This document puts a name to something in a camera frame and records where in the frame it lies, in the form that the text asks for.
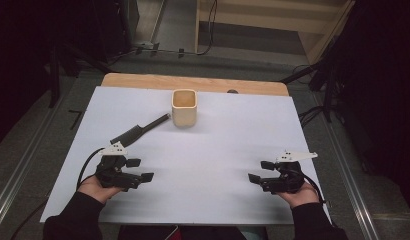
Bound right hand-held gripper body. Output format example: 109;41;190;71
259;150;318;195

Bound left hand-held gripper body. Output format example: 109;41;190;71
94;141;143;192

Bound black comb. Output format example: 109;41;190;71
110;113;172;148

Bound cream square cup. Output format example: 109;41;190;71
171;88;198;128

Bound person's right hand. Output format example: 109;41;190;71
276;181;321;209

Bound person's left hand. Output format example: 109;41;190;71
77;174;124;205

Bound white board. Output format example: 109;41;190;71
40;85;331;225

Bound wooden table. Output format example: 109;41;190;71
101;73;290;97

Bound black stand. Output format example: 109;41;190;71
280;59;346;124
47;41;112;109

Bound light wooden shelf unit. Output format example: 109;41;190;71
194;0;357;65

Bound right hand-held gripper cable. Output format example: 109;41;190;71
291;169;328;205

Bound hand-held gripper cable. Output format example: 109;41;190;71
76;147;106;191
291;169;328;205

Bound left hand-held gripper cable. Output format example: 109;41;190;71
76;147;106;191

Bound black floor cables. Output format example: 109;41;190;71
297;105;325;128

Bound metal floor rail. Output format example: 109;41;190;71
311;93;382;240
0;96;64;229

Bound thin black floor cable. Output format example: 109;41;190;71
9;199;49;240

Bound hanging black cable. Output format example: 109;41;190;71
196;0;218;56

